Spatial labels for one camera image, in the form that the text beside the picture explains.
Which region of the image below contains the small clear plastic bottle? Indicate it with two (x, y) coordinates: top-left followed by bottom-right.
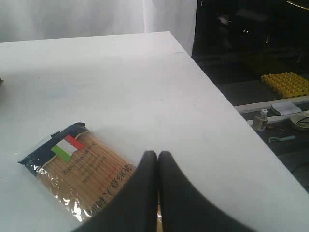
(252, 109), (268, 131)

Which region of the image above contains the spaghetti packet with Italian flag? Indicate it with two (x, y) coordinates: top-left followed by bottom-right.
(20, 123), (138, 227)

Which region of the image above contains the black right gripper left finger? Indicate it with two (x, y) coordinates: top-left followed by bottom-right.
(77, 151), (158, 232)

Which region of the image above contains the light blue peeler tool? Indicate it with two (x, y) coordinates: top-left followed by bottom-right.
(268, 135), (296, 143)

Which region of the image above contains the white folded cloth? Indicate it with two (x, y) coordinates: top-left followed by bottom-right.
(271, 101), (302, 116)

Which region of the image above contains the yellow egg tray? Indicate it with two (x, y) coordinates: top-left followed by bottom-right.
(261, 72), (309, 99)

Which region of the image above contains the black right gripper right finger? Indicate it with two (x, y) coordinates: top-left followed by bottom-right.
(158, 151), (249, 232)

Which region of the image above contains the white backdrop curtain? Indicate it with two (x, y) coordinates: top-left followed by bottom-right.
(0, 0), (197, 54)

